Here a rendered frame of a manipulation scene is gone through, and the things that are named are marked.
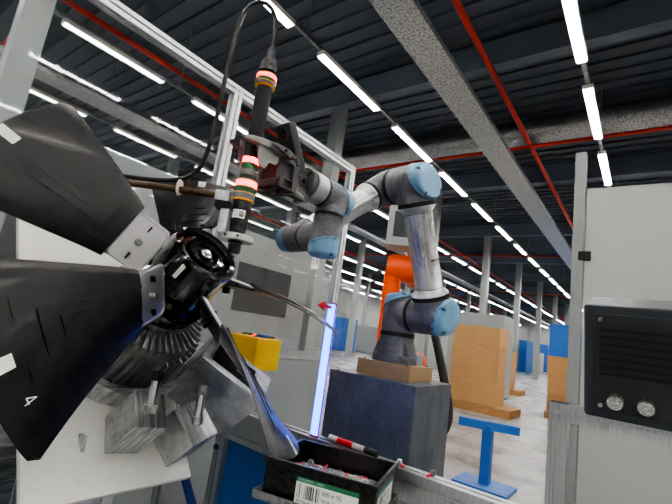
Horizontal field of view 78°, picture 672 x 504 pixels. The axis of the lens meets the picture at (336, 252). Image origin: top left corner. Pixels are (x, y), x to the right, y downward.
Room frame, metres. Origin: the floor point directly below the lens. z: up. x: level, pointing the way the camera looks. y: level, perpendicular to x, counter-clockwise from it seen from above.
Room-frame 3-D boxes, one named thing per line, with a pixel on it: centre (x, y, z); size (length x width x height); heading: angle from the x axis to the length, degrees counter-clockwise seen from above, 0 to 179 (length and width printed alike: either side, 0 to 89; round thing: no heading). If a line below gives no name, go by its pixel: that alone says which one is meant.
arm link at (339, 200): (1.03, 0.03, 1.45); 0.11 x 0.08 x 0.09; 140
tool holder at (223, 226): (0.82, 0.21, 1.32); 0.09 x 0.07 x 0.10; 87
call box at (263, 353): (1.28, 0.21, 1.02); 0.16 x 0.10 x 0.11; 52
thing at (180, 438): (0.79, 0.22, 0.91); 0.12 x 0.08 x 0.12; 52
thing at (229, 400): (0.88, 0.19, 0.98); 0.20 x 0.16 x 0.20; 52
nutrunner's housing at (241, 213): (0.82, 0.20, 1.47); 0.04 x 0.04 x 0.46
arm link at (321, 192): (0.97, 0.08, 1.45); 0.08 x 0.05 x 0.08; 50
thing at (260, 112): (0.82, 0.20, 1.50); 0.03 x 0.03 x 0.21
